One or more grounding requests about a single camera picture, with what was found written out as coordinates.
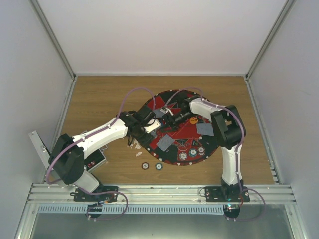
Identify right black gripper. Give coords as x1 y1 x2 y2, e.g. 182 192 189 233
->
160 111 195 133

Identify orange big blind button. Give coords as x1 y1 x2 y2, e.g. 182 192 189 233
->
189 117 198 125

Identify red black chip stack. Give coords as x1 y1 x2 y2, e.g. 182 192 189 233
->
141 162 149 170

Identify dealt blue playing card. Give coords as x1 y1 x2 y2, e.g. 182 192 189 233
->
196 123 214 137

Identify purple chips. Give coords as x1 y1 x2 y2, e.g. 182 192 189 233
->
179 152 188 161

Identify teal chips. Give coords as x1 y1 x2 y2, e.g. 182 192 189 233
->
189 148 198 158

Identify red chips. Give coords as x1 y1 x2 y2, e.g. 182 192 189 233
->
198 147 205 155

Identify teal blue chip stack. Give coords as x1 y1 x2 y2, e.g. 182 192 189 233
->
155 163 163 170

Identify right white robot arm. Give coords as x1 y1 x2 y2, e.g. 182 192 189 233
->
161 95 246 202

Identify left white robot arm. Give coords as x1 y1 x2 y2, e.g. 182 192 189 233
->
47 105 161 201

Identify white plastic wrap scraps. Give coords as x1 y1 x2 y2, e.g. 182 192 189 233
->
127 139 142 157

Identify round red black poker mat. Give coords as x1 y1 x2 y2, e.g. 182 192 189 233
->
145 90 219 166

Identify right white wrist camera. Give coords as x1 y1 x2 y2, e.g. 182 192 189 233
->
160 107 174 116

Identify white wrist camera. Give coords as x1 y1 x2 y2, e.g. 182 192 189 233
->
144 119 161 133
160 107 174 116

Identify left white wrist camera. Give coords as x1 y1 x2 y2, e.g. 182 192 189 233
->
144 119 161 133

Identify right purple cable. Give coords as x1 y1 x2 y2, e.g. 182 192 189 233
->
164 86 266 222

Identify purple cable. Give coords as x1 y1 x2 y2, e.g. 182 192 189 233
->
45 87 157 192
164 86 266 222

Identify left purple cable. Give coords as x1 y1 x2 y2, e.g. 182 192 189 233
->
45 87 157 192

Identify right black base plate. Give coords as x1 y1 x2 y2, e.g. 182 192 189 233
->
203 186 250 203

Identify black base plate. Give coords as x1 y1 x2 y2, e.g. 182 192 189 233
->
203 186 250 203
70 185 119 203

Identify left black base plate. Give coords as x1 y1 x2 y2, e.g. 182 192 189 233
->
70 185 119 203

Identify slotted grey cable duct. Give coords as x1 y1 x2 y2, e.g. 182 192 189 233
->
38 204 224 215

